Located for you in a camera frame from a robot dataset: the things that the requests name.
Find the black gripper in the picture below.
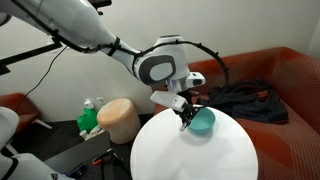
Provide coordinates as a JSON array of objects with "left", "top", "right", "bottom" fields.
[{"left": 178, "top": 103, "right": 198, "bottom": 129}]

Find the blue bowl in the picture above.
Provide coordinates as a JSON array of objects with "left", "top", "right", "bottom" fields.
[{"left": 187, "top": 107, "right": 217, "bottom": 136}]

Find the beige round pouf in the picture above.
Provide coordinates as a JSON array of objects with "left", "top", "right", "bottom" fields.
[{"left": 96, "top": 97, "right": 142, "bottom": 145}]

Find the black jacket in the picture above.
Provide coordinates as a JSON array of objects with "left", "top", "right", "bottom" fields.
[{"left": 195, "top": 78, "right": 290, "bottom": 125}]

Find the small white container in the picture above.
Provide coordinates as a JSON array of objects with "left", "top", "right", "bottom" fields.
[{"left": 79, "top": 129, "right": 90, "bottom": 140}]

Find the black board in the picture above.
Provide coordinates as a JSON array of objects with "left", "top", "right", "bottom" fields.
[{"left": 43, "top": 130, "right": 112, "bottom": 180}]

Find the red fabric sofa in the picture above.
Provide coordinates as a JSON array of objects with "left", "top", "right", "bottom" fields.
[{"left": 148, "top": 46, "right": 320, "bottom": 180}]

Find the blue tool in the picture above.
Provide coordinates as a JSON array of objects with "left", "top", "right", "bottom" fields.
[{"left": 64, "top": 162, "right": 88, "bottom": 178}]

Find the red chair with white legs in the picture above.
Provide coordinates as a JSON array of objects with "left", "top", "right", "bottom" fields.
[{"left": 0, "top": 92, "right": 53, "bottom": 141}]

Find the red-handled tool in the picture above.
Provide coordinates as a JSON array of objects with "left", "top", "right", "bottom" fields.
[{"left": 91, "top": 148, "right": 115, "bottom": 167}]

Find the black camera on mount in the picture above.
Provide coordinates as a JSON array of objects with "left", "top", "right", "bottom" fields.
[{"left": 87, "top": 0, "right": 113, "bottom": 16}]

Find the thin black wall cable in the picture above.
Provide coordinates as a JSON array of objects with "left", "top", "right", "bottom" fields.
[{"left": 23, "top": 45, "right": 70, "bottom": 98}]

